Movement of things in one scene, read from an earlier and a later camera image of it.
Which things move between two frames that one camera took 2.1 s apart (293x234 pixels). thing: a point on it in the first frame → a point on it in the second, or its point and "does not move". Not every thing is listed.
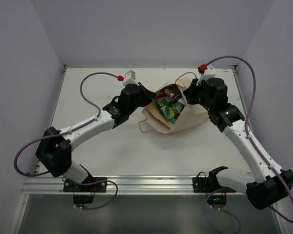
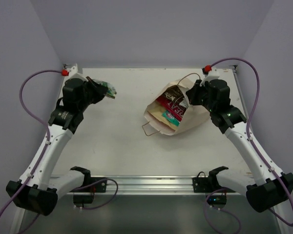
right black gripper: (190, 91) does not move
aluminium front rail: (127, 185) does not move
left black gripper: (141, 95) → (95, 90)
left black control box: (83, 199) does not move
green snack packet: (170, 108) → (111, 91)
